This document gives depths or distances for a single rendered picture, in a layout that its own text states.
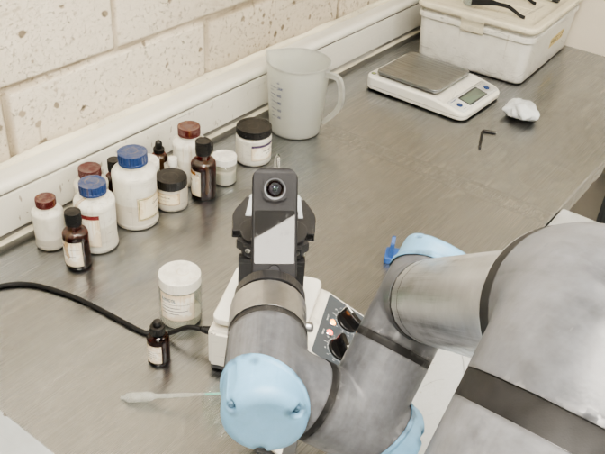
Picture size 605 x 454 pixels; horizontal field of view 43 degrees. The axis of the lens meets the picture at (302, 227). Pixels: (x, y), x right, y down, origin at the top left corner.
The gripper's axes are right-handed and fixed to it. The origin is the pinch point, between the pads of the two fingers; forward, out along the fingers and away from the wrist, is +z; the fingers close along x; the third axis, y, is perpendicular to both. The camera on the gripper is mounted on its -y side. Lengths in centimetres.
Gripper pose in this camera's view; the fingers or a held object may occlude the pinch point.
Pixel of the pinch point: (275, 185)
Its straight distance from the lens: 92.2
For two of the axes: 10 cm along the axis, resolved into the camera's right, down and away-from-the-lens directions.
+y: -0.6, 8.3, 5.5
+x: 10.0, 0.5, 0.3
